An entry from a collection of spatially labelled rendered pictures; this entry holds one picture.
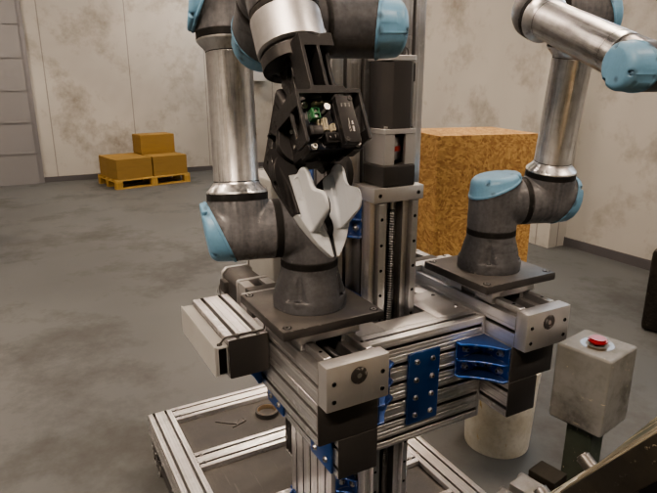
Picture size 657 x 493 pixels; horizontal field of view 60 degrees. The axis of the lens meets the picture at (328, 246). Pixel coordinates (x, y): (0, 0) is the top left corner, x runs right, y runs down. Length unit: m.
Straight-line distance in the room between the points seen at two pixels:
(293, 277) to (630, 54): 0.67
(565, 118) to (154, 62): 8.81
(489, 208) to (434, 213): 1.24
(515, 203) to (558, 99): 0.25
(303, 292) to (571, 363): 0.60
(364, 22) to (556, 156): 0.78
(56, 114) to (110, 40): 1.40
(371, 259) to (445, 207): 1.35
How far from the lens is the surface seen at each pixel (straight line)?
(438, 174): 2.57
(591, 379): 1.34
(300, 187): 0.58
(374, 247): 1.30
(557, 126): 1.41
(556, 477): 1.23
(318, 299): 1.11
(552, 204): 1.44
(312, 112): 0.55
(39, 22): 9.67
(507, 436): 2.51
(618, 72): 1.00
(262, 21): 0.61
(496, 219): 1.37
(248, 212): 1.05
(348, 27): 0.74
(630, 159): 5.33
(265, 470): 2.09
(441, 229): 2.63
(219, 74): 1.08
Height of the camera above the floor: 1.48
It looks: 16 degrees down
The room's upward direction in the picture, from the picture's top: straight up
